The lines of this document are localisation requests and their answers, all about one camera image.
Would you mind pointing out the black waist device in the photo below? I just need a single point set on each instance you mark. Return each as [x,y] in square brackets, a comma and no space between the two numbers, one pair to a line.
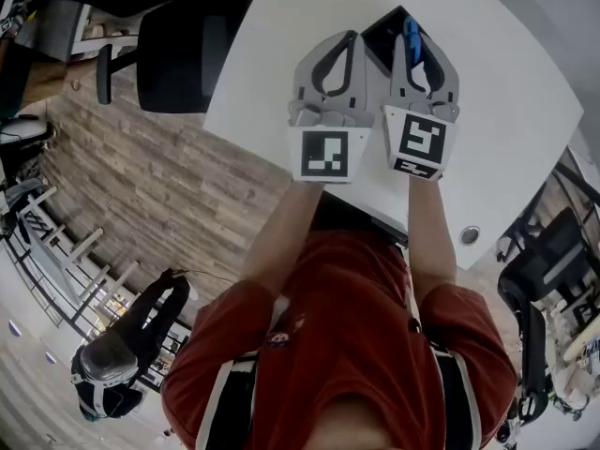
[389,232]

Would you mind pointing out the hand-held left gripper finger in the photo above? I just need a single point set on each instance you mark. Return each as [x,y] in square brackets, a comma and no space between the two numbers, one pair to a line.
[302,75]
[360,82]

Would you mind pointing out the person's left forearm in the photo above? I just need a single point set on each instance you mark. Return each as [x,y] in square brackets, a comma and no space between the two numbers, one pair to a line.
[286,232]

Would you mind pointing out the person's red shirt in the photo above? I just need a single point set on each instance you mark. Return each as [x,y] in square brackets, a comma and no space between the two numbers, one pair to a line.
[356,335]

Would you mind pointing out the person's right forearm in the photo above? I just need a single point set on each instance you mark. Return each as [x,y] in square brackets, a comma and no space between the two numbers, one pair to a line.
[429,242]

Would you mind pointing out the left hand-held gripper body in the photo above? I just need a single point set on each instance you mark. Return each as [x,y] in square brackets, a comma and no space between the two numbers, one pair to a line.
[325,155]

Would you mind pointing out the black office chair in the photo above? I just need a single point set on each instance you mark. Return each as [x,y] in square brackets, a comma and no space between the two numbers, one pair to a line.
[178,64]
[562,256]

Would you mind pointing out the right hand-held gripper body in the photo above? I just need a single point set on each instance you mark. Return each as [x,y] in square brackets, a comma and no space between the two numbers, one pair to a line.
[419,141]

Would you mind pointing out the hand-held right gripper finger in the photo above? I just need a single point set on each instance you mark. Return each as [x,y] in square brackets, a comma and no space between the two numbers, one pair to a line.
[398,80]
[452,85]

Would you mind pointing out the black pen holder box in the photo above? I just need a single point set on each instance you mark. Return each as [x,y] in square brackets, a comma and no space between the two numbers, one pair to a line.
[379,45]

